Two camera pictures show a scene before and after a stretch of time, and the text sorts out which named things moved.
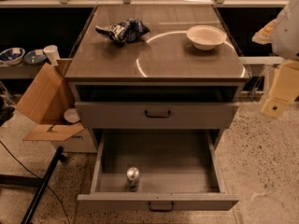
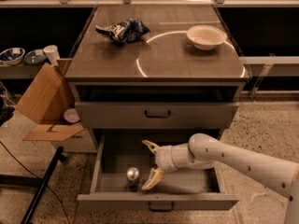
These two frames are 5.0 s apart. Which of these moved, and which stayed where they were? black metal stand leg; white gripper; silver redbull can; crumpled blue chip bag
Moved: white gripper
Stayed: black metal stand leg; crumpled blue chip bag; silver redbull can
